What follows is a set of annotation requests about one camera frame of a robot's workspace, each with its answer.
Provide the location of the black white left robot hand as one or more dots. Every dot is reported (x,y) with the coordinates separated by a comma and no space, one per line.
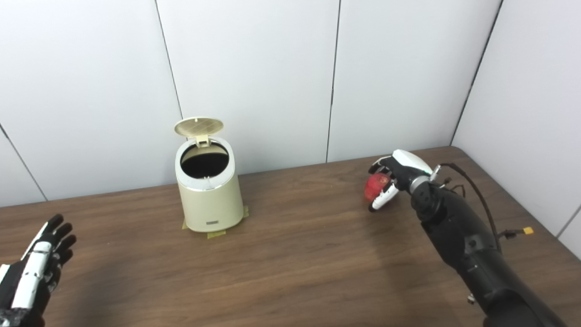
(32,272)

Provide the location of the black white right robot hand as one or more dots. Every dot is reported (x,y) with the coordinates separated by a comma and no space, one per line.
(406,165)

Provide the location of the red apple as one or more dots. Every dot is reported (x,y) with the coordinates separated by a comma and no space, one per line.
(374,187)

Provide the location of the cream round bin lid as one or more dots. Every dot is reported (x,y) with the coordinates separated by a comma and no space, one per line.
(199,126)

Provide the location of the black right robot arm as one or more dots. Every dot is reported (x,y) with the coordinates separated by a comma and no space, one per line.
(467,245)

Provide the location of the cream-colored bin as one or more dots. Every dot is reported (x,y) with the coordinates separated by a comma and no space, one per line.
(211,204)

